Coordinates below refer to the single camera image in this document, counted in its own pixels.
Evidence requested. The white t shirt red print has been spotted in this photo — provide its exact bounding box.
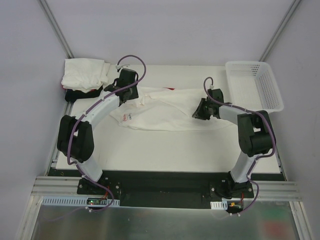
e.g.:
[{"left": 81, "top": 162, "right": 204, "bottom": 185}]
[{"left": 109, "top": 87, "right": 233, "bottom": 132}]

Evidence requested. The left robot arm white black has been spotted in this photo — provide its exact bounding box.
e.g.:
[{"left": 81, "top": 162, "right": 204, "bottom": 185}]
[{"left": 57, "top": 68, "right": 139, "bottom": 195}]

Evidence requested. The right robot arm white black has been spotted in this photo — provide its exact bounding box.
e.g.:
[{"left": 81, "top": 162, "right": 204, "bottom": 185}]
[{"left": 192, "top": 89, "right": 276, "bottom": 198}]

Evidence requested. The white plastic basket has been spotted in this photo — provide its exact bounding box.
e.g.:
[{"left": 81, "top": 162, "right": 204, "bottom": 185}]
[{"left": 225, "top": 61, "right": 284, "bottom": 113}]

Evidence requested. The folded white t shirt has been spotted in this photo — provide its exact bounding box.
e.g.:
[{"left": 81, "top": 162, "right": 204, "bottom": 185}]
[{"left": 61, "top": 58, "right": 111, "bottom": 93}]

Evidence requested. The folded black t shirt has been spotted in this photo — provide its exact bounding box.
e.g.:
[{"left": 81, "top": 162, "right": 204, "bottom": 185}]
[{"left": 64, "top": 86, "right": 103, "bottom": 103}]

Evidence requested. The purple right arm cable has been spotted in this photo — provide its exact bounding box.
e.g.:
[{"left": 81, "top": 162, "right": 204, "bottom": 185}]
[{"left": 203, "top": 76, "right": 278, "bottom": 212}]

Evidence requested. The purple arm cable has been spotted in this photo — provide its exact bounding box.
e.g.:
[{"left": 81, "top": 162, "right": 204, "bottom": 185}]
[
  {"left": 203, "top": 76, "right": 278, "bottom": 212},
  {"left": 66, "top": 54, "right": 147, "bottom": 181}
]

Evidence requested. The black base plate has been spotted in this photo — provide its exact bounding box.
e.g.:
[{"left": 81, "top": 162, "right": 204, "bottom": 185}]
[{"left": 77, "top": 170, "right": 254, "bottom": 209}]

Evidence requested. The white slotted cable duct right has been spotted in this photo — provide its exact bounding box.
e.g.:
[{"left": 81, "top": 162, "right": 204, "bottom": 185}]
[{"left": 210, "top": 200, "right": 244, "bottom": 211}]

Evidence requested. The white slotted cable duct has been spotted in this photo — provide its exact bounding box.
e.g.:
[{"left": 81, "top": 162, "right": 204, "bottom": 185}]
[
  {"left": 42, "top": 196, "right": 120, "bottom": 208},
  {"left": 210, "top": 200, "right": 244, "bottom": 211}
]

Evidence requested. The aluminium side rail right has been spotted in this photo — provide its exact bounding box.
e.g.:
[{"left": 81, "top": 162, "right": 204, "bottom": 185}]
[{"left": 274, "top": 149, "right": 287, "bottom": 181}]

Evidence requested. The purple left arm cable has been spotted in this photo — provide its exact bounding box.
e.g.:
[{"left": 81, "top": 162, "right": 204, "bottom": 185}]
[{"left": 66, "top": 54, "right": 147, "bottom": 181}]

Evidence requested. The aluminium frame post left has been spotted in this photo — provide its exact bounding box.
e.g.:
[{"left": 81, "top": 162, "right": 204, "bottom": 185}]
[{"left": 37, "top": 0, "right": 74, "bottom": 59}]

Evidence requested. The aluminium frame post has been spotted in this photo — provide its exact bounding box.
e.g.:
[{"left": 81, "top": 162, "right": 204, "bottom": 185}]
[
  {"left": 258, "top": 0, "right": 304, "bottom": 62},
  {"left": 37, "top": 0, "right": 74, "bottom": 59}
]

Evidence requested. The aluminium front rail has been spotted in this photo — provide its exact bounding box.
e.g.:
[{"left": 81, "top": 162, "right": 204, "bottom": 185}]
[{"left": 31, "top": 176, "right": 302, "bottom": 202}]

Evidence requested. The aluminium frame post right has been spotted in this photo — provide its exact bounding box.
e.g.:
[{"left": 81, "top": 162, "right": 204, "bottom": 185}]
[{"left": 258, "top": 0, "right": 304, "bottom": 62}]

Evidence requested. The white slotted cable duct left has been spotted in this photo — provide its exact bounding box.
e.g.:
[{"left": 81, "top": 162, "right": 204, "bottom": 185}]
[{"left": 42, "top": 196, "right": 120, "bottom": 208}]

